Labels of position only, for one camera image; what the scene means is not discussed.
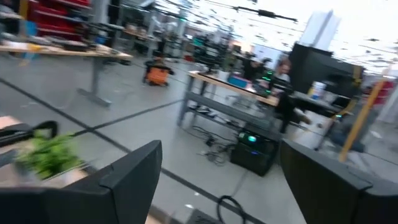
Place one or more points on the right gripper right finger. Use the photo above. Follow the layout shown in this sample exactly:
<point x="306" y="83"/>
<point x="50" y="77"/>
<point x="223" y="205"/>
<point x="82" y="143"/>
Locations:
<point x="335" y="196"/>

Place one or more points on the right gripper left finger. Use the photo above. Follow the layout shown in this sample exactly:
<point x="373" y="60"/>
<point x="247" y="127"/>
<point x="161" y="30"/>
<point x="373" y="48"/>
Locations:
<point x="124" y="193"/>

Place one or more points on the black vented computer tower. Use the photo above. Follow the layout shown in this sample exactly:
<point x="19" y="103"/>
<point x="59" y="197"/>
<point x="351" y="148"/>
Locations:
<point x="202" y="217"/>

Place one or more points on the small green potted plant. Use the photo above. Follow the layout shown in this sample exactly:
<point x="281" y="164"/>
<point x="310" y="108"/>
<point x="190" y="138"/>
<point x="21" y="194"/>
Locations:
<point x="49" y="155"/>

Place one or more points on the black computer with lights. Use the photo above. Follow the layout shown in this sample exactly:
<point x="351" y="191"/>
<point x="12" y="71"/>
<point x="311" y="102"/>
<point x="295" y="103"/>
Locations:
<point x="253" y="155"/>

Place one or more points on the orange shop vacuum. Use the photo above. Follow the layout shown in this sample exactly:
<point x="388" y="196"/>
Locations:
<point x="158" y="76"/>

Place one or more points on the large black cabinet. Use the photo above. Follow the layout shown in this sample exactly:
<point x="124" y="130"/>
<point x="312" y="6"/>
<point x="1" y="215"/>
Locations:
<point x="323" y="71"/>

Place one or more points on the person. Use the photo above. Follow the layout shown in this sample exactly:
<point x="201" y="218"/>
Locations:
<point x="284" y="74"/>

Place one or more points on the blue box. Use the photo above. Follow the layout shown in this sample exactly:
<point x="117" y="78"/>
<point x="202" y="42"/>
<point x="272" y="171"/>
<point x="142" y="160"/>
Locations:
<point x="239" y="81"/>

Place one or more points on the wooden top work table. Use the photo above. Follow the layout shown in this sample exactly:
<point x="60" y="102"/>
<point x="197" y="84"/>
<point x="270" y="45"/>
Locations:
<point x="62" y="51"/>

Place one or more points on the white pillar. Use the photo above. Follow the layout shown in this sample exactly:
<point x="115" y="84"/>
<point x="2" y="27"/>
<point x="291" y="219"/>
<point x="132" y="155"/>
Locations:
<point x="320" y="31"/>

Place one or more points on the yellow post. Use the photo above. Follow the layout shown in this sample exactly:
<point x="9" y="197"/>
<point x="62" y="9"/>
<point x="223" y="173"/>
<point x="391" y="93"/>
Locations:
<point x="360" y="121"/>

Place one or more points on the grey frame work table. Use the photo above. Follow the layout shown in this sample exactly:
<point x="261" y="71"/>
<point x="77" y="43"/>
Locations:
<point x="230" y="107"/>

